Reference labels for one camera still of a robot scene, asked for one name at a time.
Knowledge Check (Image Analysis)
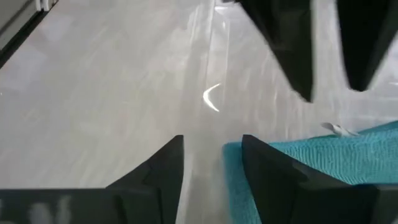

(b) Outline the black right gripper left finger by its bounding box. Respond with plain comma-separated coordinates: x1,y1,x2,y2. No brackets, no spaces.
105,134,185,224

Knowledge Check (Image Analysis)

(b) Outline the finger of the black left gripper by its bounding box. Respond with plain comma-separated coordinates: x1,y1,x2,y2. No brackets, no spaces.
337,0,398,92
239,0,313,103

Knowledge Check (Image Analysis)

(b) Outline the teal microfiber towel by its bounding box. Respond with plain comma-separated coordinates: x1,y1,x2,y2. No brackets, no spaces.
222,120,398,224

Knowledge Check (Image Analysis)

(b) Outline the black aluminium frame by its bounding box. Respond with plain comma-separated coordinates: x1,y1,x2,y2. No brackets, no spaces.
0,0,60,69

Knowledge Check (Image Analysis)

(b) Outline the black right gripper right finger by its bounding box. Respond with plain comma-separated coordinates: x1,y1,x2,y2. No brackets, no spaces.
241,134,355,224

